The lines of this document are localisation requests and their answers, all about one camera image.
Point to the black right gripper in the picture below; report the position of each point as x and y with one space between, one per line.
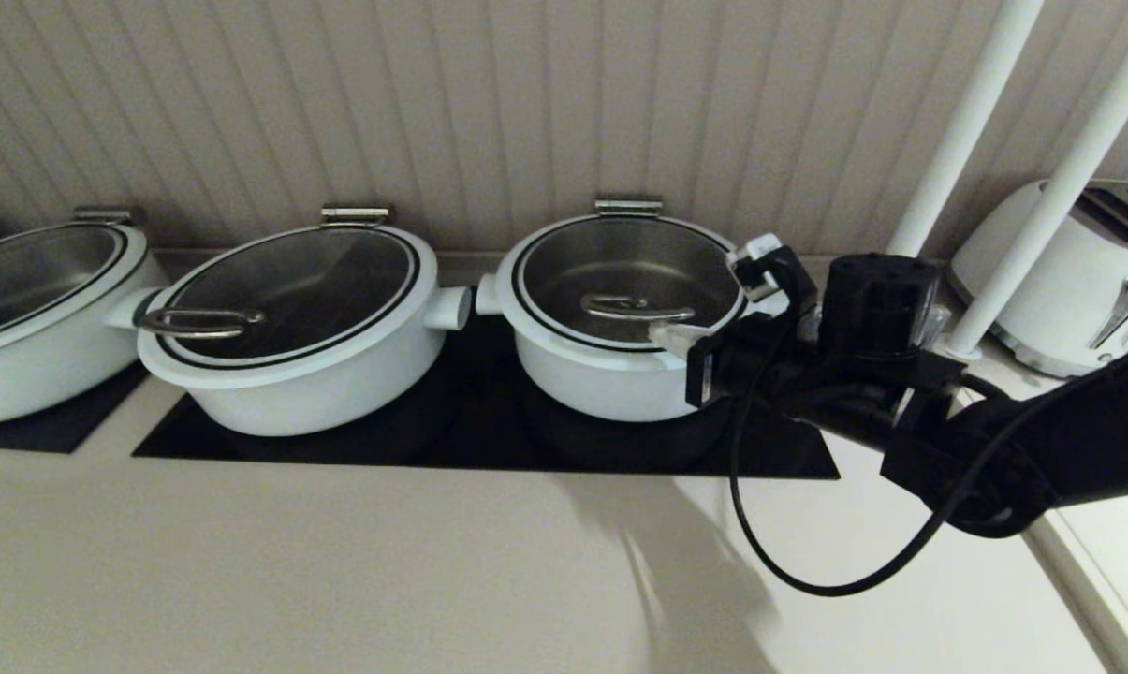
844 374

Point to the small glass pot lid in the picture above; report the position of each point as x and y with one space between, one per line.
620 262

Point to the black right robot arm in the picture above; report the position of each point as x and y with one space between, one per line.
1106 440

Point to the small white pot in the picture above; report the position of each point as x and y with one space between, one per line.
601 388

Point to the large white pot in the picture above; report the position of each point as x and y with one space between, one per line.
39 384
320 402

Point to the white round pole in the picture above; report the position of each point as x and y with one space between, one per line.
1060 187
966 122

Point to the white toaster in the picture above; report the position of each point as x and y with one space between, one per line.
1050 309

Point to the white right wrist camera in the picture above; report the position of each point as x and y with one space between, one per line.
760 248

